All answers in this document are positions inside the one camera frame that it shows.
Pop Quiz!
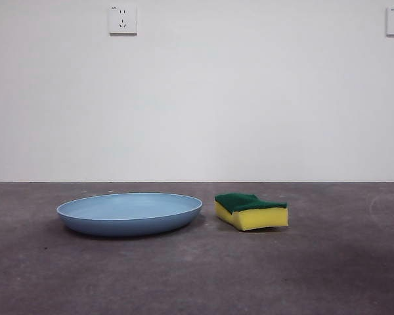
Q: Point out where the light blue round plate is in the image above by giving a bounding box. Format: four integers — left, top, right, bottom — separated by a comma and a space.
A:
56, 192, 204, 238

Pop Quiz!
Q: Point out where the yellow sponge with green scourer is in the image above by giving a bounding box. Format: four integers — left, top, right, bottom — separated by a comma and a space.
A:
214, 193, 289, 233

